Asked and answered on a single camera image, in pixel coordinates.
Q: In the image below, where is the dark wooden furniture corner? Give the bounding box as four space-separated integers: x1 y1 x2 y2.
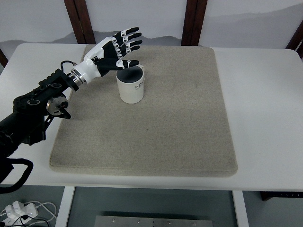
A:
260 191 303 201

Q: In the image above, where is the white power cable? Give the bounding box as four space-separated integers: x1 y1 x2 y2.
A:
22 201 58 223

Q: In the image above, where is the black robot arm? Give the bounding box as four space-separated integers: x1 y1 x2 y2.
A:
0 27 142 161

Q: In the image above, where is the white power strip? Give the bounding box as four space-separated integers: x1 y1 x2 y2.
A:
0 201 38 227

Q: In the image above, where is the black sleeved arm cable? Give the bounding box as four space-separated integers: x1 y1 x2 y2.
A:
0 157 34 194

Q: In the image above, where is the white ribbed cup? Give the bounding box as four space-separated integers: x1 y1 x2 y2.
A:
116 64 145 104

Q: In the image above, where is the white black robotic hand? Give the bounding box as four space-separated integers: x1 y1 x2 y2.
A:
71 27 142 83

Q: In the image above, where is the dark wooden frame post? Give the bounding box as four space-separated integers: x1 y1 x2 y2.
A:
181 0 208 46
64 0 96 44
285 21 303 59
0 49 8 68

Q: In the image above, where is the white table leg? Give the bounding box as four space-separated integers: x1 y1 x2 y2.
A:
232 191 249 227
55 186 75 227

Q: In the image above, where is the grey felt mat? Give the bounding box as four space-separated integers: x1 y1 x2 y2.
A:
50 46 238 177

